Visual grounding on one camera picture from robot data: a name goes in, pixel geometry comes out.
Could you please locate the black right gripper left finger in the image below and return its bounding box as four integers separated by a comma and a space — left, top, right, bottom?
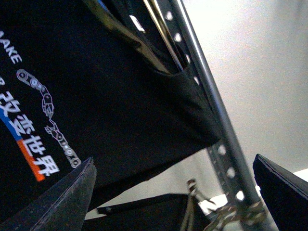
0, 157, 97, 231

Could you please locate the olive green clothes hanger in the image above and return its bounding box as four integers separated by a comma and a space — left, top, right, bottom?
84, 0, 187, 74

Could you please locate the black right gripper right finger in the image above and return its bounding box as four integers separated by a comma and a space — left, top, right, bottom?
253, 154, 308, 231

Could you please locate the black printed t-shirt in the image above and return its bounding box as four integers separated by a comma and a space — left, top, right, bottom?
0, 0, 219, 221

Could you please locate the perforated metal rack post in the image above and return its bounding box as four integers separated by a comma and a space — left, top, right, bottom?
146, 0, 277, 231

